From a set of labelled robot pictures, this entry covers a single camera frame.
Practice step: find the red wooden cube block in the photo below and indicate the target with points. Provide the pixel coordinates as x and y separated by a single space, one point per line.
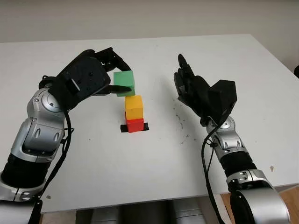
135 124

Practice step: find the white table leg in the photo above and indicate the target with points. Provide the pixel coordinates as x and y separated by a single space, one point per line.
219 210

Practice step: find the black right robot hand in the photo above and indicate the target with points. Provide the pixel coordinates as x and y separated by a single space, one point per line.
196 93

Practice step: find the silver robot thigh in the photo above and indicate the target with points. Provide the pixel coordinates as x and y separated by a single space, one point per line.
188 212
105 215

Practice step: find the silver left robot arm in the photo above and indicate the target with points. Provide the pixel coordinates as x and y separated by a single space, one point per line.
35 140

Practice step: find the silver right robot thigh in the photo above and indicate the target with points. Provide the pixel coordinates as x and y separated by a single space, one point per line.
188 212

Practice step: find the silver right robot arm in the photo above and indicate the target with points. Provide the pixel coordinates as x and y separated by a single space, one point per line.
252 193

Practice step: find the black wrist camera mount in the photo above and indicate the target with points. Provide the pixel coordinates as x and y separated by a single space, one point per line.
84 81
223 98

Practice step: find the silver left robot thigh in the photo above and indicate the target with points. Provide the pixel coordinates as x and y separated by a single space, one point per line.
105 215

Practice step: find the black tape strip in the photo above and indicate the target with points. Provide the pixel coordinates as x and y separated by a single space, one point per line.
146 127

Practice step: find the yellow wooden cube block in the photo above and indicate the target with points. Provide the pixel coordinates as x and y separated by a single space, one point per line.
133 107

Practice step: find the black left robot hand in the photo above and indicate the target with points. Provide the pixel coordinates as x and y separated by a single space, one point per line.
107 58

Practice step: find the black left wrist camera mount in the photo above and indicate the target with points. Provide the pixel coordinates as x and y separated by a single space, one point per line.
84 81

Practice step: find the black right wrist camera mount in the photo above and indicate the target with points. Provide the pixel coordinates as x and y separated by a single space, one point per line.
223 98

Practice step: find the black rounded background object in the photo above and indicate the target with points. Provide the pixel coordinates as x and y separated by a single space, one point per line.
297 72

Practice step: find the green wooden cube block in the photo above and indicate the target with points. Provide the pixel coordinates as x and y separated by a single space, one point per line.
123 79

